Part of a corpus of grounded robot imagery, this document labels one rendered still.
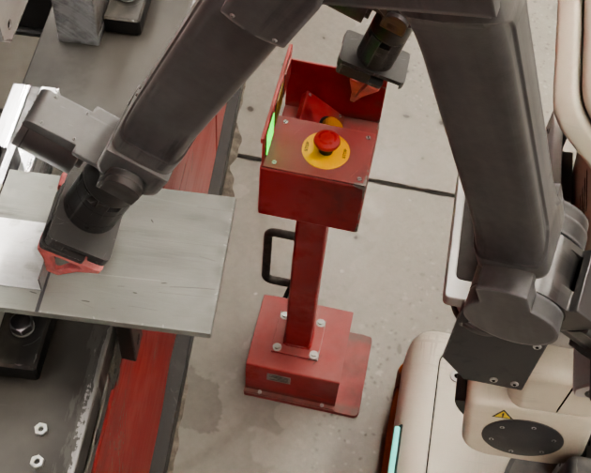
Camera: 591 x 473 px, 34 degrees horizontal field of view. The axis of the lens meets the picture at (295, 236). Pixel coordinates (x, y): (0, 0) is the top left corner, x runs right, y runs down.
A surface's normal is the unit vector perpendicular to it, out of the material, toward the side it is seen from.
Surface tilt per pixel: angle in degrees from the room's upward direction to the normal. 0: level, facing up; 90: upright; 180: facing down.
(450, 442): 0
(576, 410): 90
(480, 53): 108
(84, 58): 0
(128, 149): 101
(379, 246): 0
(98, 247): 28
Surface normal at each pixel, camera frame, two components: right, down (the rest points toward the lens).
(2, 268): 0.06, -0.57
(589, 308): 0.56, -0.12
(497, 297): -0.35, 0.86
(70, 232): 0.51, -0.44
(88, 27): -0.11, 0.81
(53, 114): 0.36, -0.24
